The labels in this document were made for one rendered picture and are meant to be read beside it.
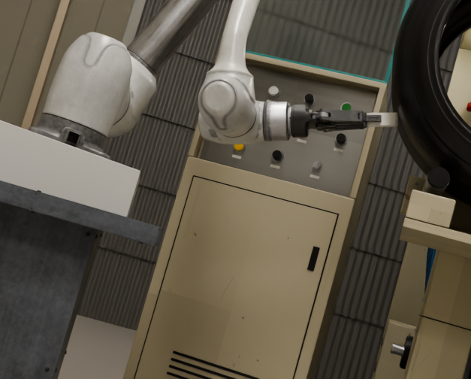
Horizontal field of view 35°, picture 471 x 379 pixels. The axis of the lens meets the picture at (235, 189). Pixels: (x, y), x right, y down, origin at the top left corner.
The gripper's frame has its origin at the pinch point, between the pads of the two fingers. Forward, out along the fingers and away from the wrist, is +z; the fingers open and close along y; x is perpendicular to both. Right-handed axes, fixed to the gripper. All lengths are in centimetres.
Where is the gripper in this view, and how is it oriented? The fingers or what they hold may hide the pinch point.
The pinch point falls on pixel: (381, 119)
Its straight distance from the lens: 169.1
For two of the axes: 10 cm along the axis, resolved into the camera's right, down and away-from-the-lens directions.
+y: 1.9, 1.4, 9.7
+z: 9.8, 0.0, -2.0
